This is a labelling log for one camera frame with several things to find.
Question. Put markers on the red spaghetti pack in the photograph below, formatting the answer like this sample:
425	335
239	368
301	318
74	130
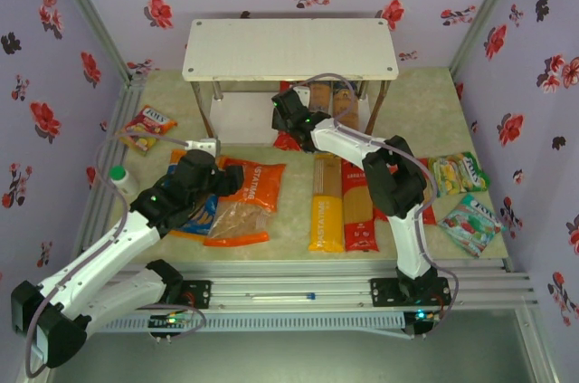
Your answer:
359	211
285	142

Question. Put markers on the orange short pasta bag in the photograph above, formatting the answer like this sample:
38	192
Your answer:
253	211

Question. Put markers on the blue macaroni pasta bag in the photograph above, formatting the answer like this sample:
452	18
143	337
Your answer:
199	220

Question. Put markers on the blue gold Spaghetti 4 pack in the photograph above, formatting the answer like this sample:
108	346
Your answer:
346	104

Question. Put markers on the yellow spaghetti pack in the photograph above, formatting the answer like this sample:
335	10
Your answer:
325	215

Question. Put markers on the red short pasta bag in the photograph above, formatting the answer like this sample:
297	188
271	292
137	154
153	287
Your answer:
429	213

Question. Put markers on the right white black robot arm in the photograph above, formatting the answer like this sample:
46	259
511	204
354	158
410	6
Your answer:
344	140

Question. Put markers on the white two-tier shelf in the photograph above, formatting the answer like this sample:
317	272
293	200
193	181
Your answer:
289	48

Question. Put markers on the white bottle green cap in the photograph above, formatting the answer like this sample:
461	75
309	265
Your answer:
123	179

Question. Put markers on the red orange Fox's candy bag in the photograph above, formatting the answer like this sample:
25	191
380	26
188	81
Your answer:
145	125

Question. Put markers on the white rod blue tip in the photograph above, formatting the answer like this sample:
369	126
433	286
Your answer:
280	296

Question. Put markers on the small circuit board green light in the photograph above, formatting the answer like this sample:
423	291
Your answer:
169	320

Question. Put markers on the green Fox's candy bag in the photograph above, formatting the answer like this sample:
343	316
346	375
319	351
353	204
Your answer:
459	175

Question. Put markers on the teal Fox's candy bag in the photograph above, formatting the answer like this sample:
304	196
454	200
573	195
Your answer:
472	224

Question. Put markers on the black controller box green light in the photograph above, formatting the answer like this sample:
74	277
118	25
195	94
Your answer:
420	322

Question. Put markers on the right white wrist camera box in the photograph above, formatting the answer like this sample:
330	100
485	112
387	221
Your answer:
302	95

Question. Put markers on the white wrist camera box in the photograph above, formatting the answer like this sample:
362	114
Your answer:
302	95
203	146

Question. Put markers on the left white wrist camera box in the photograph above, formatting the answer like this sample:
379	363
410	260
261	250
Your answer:
203	146

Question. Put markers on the aluminium profile frame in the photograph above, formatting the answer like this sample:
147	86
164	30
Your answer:
271	285

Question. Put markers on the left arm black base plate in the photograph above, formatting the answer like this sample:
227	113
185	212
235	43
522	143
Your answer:
199	294

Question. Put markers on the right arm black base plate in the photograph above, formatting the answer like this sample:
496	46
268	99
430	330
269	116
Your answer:
384	292

